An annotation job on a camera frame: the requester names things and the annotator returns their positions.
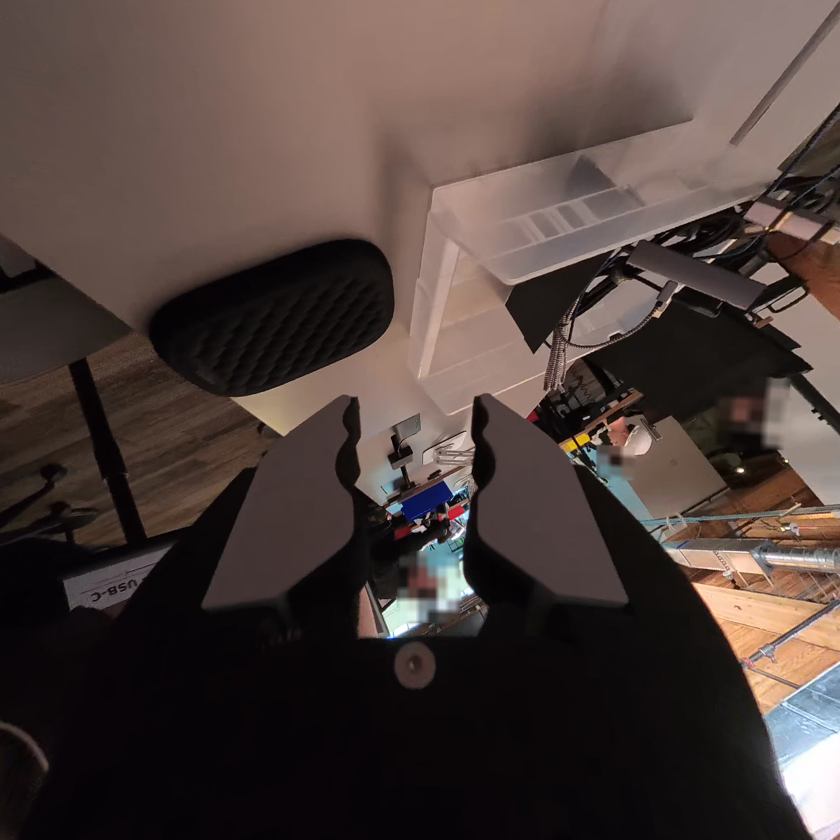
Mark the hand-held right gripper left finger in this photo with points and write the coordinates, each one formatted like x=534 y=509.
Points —
x=282 y=525

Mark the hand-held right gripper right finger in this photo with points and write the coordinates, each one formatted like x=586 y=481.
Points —
x=538 y=525

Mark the blue plastic bin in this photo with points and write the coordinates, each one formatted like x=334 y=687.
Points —
x=426 y=502

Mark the white board panel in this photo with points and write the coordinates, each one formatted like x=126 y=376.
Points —
x=676 y=466

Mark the black pole stand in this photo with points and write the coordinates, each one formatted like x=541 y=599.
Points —
x=108 y=459

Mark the black quilted pouch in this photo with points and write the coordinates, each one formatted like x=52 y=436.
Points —
x=275 y=315

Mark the clear acrylic organizer box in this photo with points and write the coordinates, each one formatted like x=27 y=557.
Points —
x=525 y=223

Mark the long round metal duct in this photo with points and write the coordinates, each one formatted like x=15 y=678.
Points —
x=787 y=558

